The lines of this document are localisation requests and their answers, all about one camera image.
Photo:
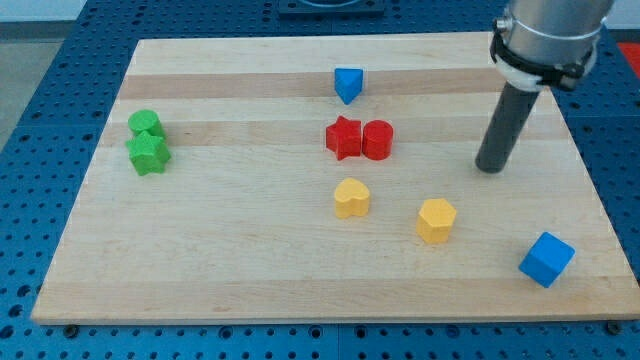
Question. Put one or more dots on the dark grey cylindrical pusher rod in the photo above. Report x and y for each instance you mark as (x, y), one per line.
(507, 122)

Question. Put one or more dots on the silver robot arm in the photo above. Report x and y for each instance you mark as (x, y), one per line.
(537, 44)

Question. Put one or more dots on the blue triangle block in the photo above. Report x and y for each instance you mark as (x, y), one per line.
(348, 83)

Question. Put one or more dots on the yellow hexagon block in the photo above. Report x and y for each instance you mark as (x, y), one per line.
(435, 220)

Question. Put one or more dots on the red cylinder block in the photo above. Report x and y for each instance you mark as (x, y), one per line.
(377, 140)

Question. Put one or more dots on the blue cube block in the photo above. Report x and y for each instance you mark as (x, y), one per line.
(547, 259)

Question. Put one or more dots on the red star block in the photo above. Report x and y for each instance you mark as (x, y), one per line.
(344, 137)

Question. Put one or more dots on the yellow heart block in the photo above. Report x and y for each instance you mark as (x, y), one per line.
(351, 198)

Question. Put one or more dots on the wooden board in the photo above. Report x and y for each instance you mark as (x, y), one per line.
(241, 225)

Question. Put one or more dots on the green star block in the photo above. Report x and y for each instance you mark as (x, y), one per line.
(148, 153)

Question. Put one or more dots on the green cylinder block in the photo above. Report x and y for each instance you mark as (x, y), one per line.
(146, 120)

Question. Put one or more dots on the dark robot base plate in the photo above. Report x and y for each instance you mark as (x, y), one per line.
(332, 8)

